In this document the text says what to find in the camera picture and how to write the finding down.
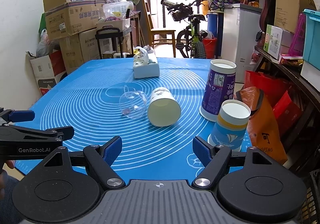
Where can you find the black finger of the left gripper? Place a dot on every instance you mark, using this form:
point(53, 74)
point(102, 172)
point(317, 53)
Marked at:
point(63, 133)

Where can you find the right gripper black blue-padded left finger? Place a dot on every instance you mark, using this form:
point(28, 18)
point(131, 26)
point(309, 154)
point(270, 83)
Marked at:
point(98, 162)

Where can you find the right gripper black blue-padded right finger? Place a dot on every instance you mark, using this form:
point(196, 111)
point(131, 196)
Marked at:
point(215, 162)

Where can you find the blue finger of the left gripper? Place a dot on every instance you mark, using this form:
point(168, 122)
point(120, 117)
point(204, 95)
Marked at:
point(16, 116)

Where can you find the clear plastic cup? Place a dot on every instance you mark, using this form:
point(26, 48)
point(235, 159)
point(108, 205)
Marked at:
point(133, 103)

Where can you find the blue yellow paper cup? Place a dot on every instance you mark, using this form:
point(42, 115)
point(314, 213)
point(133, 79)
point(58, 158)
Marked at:
point(231, 124)

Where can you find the white paper cup lying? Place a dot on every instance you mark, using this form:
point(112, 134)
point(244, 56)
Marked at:
point(163, 109)

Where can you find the tall purple paper cup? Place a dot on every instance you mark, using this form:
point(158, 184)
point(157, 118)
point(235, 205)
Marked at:
point(219, 87)

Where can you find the person's left hand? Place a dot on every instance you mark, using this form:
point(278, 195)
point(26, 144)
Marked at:
point(4, 177)

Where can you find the orange shopping bag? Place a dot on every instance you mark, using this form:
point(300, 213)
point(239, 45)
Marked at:
point(262, 126)

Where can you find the white red cardboard box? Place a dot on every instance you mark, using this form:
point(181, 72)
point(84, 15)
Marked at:
point(48, 70)

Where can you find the blue silicone baking mat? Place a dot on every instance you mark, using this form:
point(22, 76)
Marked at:
point(88, 100)

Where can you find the lower stacked cardboard box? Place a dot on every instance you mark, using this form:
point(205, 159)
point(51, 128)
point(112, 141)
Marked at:
point(79, 49)

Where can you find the red gift bag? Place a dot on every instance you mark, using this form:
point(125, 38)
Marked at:
point(282, 96)

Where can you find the white tissue box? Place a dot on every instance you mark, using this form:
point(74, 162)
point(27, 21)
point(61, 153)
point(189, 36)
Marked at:
point(145, 64)

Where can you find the dark wooden shelf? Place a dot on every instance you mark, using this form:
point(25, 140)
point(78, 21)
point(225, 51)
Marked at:
point(267, 66)

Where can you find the large open cardboard box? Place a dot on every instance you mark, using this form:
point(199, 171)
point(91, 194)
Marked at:
point(68, 17)

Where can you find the red bucket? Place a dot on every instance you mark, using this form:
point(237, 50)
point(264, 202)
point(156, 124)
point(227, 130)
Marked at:
point(210, 47)

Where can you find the green black bicycle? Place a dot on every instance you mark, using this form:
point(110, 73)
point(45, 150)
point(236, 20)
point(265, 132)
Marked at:
point(190, 40)

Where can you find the wooden chair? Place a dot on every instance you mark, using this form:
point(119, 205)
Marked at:
point(153, 32)

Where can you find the green white product box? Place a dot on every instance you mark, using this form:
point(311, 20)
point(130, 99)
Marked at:
point(277, 41)

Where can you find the blue water barrel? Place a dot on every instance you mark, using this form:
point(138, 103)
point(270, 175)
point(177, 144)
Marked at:
point(215, 25)

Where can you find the white chest freezer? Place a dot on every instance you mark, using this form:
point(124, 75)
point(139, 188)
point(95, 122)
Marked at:
point(240, 27)

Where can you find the pink plastic basket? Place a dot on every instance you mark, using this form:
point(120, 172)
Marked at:
point(297, 44)

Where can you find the teal plastic bin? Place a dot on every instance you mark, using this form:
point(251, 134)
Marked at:
point(311, 52)

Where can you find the tall cardboard box on shelf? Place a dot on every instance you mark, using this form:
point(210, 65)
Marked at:
point(288, 11)

